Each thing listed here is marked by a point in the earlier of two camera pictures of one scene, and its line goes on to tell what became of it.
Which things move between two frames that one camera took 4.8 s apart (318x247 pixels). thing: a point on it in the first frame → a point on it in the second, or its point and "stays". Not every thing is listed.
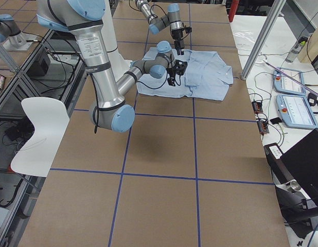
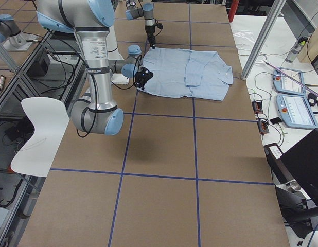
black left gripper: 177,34 → 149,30
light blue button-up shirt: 207,76 stays
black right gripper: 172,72 → 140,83
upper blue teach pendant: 284,83 stays
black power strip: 257,106 stays
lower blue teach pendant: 296,111 stays
